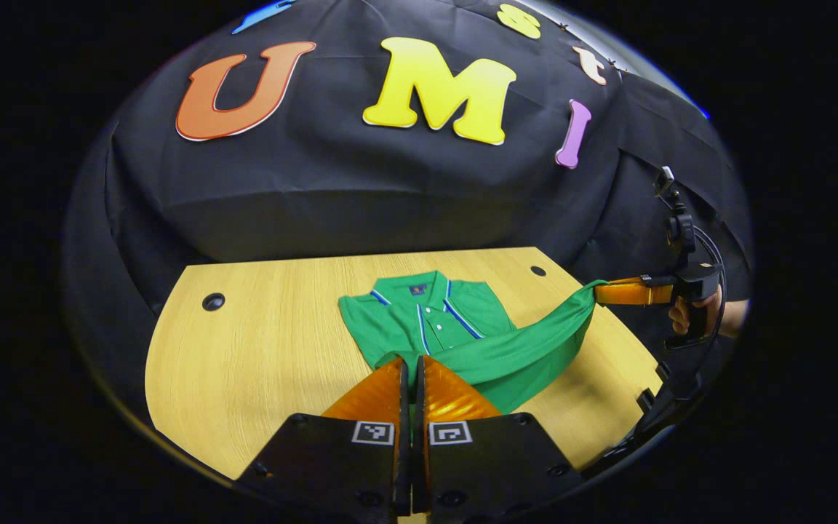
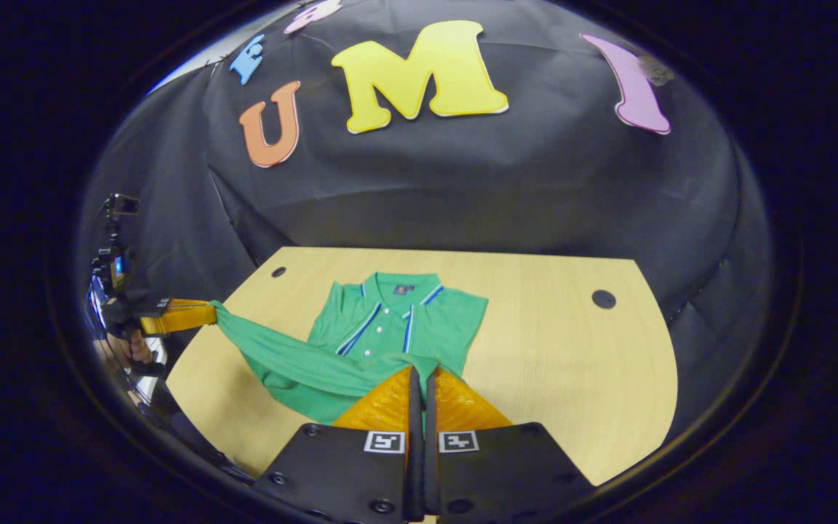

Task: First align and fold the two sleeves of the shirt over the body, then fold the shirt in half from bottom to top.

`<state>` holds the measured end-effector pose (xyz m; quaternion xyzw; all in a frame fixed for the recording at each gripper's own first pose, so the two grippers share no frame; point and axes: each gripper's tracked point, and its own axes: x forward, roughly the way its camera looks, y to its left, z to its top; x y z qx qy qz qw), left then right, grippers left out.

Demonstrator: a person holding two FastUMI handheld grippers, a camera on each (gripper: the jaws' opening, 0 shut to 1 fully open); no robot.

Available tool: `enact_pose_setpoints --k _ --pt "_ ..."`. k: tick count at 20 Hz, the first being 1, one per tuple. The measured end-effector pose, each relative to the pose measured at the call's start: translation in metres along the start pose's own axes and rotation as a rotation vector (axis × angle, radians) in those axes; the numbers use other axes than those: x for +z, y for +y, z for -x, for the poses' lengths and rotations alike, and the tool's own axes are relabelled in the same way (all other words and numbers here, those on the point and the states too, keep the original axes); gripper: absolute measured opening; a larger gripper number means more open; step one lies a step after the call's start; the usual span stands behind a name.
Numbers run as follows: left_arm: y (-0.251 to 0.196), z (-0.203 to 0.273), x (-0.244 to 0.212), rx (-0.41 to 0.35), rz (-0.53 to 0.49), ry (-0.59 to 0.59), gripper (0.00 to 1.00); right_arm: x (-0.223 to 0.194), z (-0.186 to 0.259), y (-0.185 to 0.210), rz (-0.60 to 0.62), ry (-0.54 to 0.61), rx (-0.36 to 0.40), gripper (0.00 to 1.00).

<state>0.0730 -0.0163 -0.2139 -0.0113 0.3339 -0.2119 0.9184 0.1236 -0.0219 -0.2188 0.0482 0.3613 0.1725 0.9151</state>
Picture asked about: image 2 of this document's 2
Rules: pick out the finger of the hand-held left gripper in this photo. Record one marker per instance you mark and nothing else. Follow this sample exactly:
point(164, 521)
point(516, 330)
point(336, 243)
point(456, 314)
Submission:
point(186, 301)
point(179, 319)

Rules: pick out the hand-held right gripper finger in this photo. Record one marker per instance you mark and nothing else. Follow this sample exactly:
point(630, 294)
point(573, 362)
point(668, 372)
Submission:
point(431, 466)
point(414, 466)

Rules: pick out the green T-shirt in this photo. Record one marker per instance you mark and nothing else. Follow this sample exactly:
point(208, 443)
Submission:
point(433, 320)

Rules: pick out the white printed panel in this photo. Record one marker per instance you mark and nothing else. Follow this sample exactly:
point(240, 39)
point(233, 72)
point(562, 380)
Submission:
point(157, 386)

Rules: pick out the black backdrop cloth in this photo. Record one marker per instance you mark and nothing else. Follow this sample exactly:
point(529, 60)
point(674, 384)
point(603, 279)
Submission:
point(463, 182)

